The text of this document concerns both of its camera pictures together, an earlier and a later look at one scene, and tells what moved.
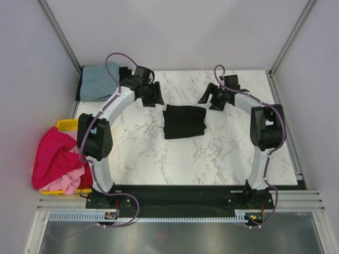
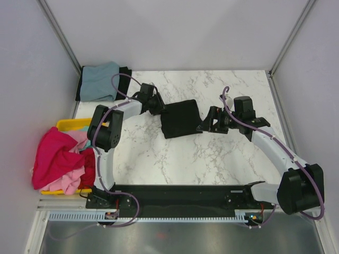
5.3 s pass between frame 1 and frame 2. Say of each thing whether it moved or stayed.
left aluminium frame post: stayed
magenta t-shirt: stayed
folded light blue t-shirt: stayed
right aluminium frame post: stayed
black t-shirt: moved
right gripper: moved
